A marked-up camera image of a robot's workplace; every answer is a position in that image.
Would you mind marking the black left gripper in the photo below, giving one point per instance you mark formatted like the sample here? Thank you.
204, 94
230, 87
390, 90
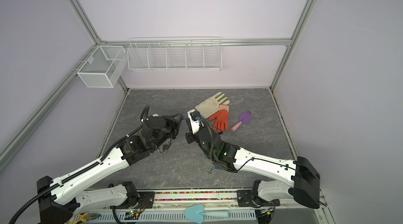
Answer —
175, 122

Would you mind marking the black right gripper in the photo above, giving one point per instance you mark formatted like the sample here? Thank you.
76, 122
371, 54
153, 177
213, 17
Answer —
192, 137

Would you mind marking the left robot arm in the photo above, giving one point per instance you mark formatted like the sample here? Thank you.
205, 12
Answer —
63, 197

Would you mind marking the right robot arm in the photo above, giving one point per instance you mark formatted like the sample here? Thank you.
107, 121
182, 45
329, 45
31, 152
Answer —
297, 179

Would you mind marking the red rubber glove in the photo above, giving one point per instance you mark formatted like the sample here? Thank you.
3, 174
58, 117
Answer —
220, 119

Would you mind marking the cream work glove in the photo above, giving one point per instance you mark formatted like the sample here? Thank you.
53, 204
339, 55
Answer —
212, 105

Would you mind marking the teal trowel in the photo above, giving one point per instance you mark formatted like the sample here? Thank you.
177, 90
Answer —
198, 213

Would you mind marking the white mesh box basket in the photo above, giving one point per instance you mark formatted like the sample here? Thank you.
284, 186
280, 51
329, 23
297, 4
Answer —
103, 67

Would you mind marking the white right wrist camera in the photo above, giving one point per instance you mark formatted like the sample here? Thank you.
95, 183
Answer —
194, 118

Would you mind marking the purple trowel pink handle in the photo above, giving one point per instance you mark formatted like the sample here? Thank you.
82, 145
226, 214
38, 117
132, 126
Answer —
244, 118

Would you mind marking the white wire shelf basket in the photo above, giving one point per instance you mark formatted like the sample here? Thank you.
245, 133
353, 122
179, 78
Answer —
175, 54

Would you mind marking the yellow handled pliers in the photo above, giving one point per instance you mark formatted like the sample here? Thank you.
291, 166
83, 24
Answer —
85, 217

